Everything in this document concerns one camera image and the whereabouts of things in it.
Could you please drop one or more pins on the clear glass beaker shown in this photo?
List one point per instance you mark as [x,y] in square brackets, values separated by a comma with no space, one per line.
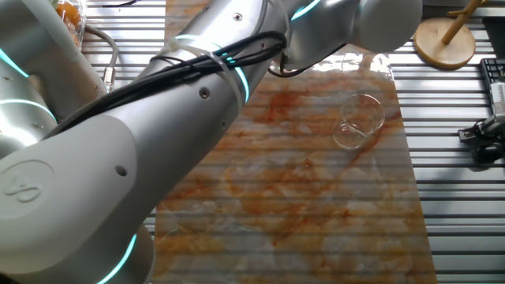
[355,126]

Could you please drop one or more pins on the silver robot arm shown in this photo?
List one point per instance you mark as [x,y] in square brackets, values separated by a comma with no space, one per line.
[79,189]

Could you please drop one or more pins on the orange marble pattern mat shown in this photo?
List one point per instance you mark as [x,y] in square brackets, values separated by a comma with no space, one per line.
[315,205]

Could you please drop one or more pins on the grey corrugated conduit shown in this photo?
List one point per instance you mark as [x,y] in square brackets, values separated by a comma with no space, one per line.
[114,55]

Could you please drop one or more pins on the clear plastic fruit container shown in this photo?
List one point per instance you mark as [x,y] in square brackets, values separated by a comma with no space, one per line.
[77,31]

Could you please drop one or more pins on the wooden stand with round base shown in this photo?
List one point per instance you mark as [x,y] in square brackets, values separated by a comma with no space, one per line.
[450,47]

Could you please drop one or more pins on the orange fruit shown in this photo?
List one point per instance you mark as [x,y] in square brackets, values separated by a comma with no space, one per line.
[69,12]

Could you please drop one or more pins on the black keyboard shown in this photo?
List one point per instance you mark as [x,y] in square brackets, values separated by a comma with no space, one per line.
[493,71]

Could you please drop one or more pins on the black box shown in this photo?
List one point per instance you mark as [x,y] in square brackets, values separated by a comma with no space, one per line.
[495,37]

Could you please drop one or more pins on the black camera clamp mount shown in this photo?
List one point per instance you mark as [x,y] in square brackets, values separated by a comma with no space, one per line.
[487,152]

